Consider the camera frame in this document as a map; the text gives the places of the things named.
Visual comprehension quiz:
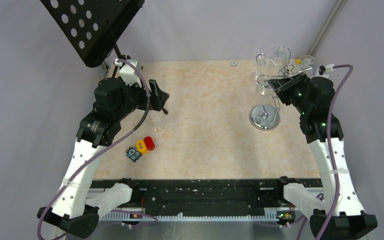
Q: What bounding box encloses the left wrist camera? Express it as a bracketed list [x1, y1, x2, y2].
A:
[114, 58, 142, 87]

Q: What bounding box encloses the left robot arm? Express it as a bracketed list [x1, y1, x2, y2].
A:
[36, 77, 170, 239]

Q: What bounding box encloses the black perforated music stand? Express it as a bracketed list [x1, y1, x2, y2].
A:
[40, 0, 169, 115]

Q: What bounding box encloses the yellow clamp right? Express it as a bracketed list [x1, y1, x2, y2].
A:
[295, 58, 302, 65]

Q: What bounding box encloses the red cylinder block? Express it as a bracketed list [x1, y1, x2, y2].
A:
[143, 136, 156, 151]

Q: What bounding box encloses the etched wine glass near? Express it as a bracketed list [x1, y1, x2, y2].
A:
[295, 55, 316, 77]

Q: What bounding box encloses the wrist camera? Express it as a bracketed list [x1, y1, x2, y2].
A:
[316, 64, 335, 78]
[114, 58, 142, 87]

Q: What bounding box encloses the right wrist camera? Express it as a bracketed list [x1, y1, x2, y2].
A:
[316, 64, 335, 78]

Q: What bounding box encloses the clear smooth wine glass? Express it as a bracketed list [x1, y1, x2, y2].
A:
[150, 111, 168, 133]

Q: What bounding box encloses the yellow ring block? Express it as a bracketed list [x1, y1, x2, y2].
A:
[135, 139, 148, 155]

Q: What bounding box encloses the chrome wine glass rack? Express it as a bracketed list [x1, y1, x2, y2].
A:
[249, 52, 299, 131]

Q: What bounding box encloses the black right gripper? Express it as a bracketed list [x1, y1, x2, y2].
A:
[268, 72, 311, 115]

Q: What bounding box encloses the etched wine glass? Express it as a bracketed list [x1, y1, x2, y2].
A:
[270, 45, 292, 71]
[295, 55, 316, 77]

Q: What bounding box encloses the etched wine glass far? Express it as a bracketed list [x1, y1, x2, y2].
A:
[270, 45, 292, 71]

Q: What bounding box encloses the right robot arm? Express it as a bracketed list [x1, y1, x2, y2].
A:
[269, 73, 378, 240]

